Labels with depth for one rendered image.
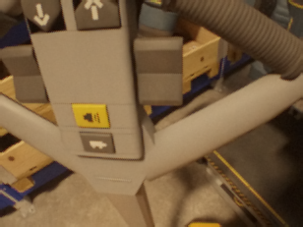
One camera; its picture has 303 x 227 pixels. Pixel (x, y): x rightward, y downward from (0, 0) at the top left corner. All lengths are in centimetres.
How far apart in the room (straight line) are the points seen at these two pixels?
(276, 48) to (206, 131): 10
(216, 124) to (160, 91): 7
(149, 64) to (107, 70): 4
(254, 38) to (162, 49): 7
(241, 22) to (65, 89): 16
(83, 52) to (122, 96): 5
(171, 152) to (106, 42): 14
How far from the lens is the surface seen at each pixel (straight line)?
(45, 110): 113
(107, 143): 23
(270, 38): 19
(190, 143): 23
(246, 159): 127
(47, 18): 20
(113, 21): 17
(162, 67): 19
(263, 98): 22
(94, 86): 20
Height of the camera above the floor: 140
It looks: 47 degrees down
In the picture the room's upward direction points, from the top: 8 degrees counter-clockwise
